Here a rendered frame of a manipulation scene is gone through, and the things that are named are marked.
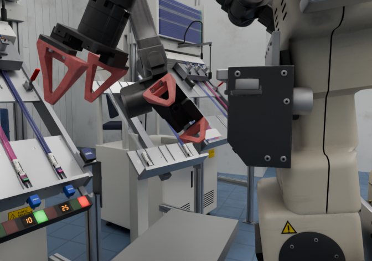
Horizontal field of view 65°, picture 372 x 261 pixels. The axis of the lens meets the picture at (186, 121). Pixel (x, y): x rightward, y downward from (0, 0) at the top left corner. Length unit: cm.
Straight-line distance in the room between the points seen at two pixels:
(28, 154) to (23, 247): 46
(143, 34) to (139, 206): 84
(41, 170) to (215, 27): 307
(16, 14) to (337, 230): 137
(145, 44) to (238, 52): 298
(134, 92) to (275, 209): 38
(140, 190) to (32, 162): 49
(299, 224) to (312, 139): 14
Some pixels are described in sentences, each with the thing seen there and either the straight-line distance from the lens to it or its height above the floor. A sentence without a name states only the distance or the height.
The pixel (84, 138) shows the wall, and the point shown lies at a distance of 576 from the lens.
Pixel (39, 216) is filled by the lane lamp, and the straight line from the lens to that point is 96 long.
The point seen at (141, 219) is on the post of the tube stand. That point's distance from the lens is 138.
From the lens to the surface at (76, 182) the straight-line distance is 105.
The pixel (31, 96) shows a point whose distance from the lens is 127.
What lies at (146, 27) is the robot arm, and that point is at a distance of 74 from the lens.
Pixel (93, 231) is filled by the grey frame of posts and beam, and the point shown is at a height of 51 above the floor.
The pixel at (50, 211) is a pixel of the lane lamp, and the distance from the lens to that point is 97.
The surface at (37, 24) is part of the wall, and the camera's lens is 540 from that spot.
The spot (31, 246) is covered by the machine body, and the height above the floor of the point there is 39.
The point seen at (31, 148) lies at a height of 82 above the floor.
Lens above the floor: 100
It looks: 5 degrees down
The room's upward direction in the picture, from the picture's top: straight up
